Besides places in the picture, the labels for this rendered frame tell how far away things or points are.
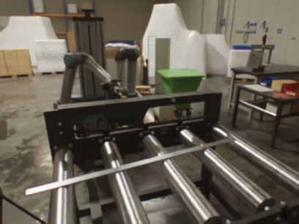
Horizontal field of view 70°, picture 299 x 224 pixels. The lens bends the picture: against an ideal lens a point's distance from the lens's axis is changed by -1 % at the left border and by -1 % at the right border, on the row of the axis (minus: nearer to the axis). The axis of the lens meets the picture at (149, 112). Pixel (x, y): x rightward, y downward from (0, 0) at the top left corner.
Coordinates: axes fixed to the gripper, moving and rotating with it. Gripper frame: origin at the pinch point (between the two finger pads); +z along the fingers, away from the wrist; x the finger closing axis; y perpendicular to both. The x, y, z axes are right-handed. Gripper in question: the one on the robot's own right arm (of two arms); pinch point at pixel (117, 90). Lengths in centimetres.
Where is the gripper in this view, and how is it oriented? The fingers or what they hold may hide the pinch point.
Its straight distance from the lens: 158.6
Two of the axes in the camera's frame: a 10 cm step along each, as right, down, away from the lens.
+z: 3.4, 3.3, -8.8
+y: 9.4, -1.2, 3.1
